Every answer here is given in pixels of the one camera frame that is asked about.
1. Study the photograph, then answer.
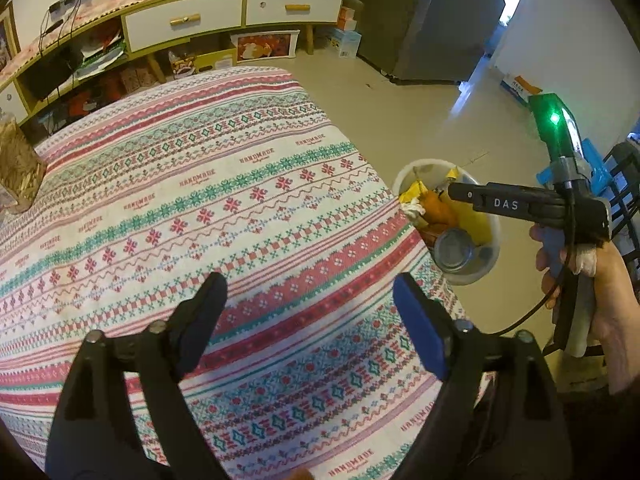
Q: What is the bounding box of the yellow snack wrapper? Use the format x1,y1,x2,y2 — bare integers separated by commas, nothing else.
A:
398,167,492,248

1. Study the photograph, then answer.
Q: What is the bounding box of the red milk can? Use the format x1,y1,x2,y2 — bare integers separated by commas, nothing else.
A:
432,228,476,274

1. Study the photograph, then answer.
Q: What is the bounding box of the white tissue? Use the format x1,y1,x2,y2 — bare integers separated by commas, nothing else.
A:
400,197,425,221

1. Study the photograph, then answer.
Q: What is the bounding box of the white plastic trash bin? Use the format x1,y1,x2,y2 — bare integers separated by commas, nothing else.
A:
392,158,501,285

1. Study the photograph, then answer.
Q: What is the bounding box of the person's right hand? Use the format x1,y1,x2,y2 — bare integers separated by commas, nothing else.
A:
529,224,640,396

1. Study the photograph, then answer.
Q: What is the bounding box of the blue plastic stool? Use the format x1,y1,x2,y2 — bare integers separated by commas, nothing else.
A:
536,138,613,196

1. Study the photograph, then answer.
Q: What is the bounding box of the cardboard box blue orange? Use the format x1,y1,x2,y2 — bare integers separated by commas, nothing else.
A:
500,74,542,106

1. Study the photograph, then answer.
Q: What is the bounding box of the grey refrigerator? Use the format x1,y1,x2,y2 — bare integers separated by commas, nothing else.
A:
358,0,506,84

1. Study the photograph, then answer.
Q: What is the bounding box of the clear jar with nuts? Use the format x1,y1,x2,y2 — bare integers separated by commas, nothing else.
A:
0,113,47,214

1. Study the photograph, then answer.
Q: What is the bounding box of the patterned striped tablecloth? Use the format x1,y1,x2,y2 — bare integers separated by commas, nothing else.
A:
1,66,463,479

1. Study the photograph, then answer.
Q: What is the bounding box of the red framed picture on floor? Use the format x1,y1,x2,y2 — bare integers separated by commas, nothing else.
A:
231,29,299,63

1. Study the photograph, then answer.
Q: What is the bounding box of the long wooden tv cabinet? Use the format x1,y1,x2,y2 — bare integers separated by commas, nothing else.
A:
1,0,343,125

